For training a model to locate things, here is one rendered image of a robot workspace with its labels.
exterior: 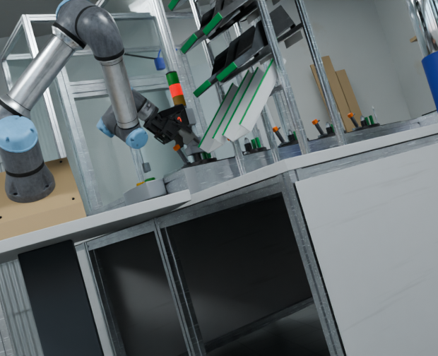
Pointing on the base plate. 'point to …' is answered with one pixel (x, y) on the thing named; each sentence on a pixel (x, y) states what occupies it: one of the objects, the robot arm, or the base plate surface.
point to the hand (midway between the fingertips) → (193, 140)
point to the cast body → (193, 148)
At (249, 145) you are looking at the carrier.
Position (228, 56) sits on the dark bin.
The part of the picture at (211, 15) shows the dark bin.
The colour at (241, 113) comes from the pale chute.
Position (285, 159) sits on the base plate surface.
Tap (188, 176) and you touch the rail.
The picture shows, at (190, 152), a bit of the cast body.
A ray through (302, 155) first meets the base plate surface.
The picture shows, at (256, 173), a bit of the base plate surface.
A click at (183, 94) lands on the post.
